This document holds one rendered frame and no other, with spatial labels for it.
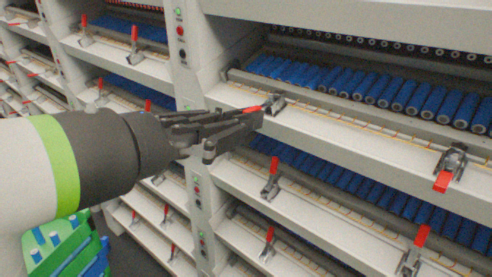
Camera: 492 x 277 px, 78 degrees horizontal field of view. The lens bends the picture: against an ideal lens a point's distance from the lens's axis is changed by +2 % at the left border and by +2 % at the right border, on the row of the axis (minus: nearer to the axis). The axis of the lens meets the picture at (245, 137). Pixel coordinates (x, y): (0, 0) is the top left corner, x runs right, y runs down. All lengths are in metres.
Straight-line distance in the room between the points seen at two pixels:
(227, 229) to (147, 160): 0.54
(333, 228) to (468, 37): 0.37
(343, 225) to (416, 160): 0.20
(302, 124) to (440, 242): 0.28
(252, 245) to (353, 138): 0.43
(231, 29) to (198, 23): 0.09
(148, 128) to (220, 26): 0.35
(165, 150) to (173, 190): 0.65
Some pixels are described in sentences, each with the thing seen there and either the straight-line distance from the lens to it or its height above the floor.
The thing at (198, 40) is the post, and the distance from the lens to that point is 0.59.
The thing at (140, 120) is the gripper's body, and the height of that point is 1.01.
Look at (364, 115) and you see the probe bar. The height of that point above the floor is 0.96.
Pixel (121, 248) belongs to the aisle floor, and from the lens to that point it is 1.60.
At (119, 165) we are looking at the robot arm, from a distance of 0.29.
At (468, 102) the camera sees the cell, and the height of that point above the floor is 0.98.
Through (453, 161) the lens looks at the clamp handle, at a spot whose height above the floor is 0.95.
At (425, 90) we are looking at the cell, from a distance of 0.54.
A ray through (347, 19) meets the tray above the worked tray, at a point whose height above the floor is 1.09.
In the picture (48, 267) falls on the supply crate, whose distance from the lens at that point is 0.94.
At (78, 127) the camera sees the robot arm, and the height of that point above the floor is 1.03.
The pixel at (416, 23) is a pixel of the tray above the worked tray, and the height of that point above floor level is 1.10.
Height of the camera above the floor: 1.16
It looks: 30 degrees down
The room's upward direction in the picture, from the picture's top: straight up
